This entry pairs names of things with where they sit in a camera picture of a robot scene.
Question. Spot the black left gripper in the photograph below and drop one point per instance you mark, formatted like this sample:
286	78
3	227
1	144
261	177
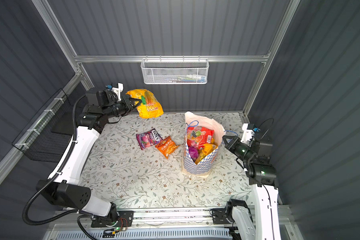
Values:
126	102

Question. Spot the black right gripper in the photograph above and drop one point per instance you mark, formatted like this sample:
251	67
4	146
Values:
231	145

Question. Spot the yellow gummy bag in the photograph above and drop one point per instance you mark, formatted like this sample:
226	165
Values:
150	106
204	151

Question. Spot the red fruit gummy bag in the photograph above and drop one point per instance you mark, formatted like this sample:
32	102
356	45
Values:
198	136

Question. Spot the white blue checkered paper bag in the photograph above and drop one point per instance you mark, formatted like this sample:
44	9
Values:
222	124

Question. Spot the dark purple candy bar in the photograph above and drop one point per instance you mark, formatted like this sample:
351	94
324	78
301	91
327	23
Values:
148	139

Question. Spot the orange chips bag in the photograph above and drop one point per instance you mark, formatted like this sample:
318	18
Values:
167	146

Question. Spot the purple grape gummy bag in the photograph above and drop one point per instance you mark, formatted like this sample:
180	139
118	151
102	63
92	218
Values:
194	153

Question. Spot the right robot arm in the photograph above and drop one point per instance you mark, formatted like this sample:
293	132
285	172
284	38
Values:
263	181

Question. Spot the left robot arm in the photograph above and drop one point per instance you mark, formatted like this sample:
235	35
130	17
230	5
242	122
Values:
62	188

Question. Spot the white vented cover strip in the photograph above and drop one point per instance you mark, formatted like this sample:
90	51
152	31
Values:
164	234

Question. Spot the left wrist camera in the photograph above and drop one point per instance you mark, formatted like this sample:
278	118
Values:
117	90

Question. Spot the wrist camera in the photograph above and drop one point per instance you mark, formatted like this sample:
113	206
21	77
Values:
117	90
249	131

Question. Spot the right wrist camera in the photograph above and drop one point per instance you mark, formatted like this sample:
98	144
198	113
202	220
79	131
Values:
249	131

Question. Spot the white wire mesh basket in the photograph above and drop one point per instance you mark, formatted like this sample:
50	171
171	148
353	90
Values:
183	71

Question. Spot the black wire basket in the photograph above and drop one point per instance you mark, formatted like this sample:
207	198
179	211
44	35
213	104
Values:
46	137

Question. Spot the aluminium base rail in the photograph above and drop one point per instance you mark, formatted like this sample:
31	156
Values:
170	218

